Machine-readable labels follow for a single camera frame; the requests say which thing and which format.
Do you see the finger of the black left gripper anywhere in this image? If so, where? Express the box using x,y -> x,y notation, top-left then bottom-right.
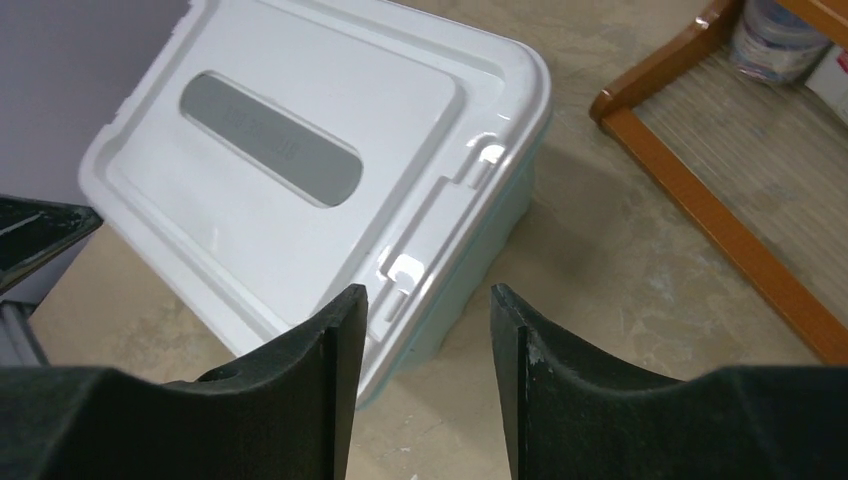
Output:
1,195 -> 103,293

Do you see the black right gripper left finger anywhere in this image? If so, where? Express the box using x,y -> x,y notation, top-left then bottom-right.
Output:
1,284 -> 368,479

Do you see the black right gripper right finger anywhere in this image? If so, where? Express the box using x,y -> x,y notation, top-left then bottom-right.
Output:
490,284 -> 847,479

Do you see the white plastic tray lid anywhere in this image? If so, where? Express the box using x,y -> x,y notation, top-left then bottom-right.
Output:
78,1 -> 552,397

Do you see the teal plastic tub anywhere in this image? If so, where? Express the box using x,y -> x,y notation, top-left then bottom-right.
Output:
356,121 -> 551,410

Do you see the wooden three-tier shelf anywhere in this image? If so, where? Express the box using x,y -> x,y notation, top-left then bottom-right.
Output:
590,1 -> 847,365

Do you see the white box lower shelf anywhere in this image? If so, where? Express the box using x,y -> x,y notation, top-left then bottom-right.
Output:
805,45 -> 848,124

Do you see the clear jar lower shelf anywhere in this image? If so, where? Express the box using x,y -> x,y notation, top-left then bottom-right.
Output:
730,0 -> 831,84

